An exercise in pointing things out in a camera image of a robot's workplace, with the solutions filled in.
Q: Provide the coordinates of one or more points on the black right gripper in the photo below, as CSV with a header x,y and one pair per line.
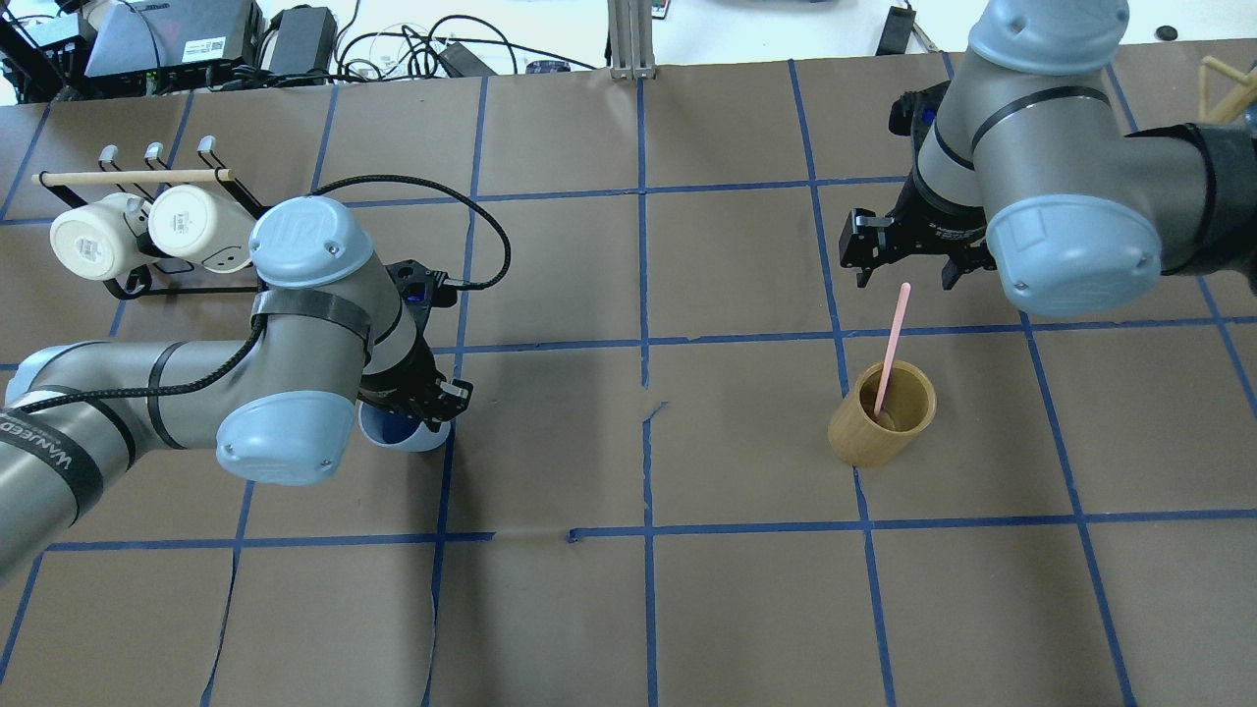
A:
x,y
933,234

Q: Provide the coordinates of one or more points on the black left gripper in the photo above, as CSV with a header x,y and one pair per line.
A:
x,y
402,382

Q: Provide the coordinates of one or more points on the pink chopstick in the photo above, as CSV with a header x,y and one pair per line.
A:
x,y
890,352

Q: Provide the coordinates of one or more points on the light blue plastic cup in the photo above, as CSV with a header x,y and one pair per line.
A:
x,y
389,430

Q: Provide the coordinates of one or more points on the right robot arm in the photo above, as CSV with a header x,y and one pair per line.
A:
x,y
1020,167

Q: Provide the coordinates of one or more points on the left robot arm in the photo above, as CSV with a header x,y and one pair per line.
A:
x,y
332,345

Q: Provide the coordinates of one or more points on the bamboo cylinder holder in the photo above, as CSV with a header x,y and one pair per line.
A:
x,y
885,409

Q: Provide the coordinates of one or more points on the white mug inner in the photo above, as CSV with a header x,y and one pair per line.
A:
x,y
203,228

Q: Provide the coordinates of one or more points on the white mug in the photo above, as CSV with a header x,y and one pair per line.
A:
x,y
203,228
102,240

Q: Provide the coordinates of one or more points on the wooden rack dowel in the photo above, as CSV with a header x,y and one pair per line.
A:
x,y
134,177

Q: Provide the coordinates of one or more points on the round wooden stand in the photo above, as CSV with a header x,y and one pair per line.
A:
x,y
1224,92

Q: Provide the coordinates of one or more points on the black power adapter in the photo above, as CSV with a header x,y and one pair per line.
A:
x,y
301,41

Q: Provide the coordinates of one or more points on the white mug outer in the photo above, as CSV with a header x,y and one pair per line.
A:
x,y
102,240

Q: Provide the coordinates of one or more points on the aluminium frame post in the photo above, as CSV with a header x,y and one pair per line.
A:
x,y
631,40

